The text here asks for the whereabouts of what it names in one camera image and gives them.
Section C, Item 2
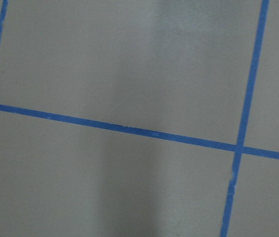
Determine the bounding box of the blue tape line horizontal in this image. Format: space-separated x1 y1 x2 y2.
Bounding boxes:
0 101 279 163

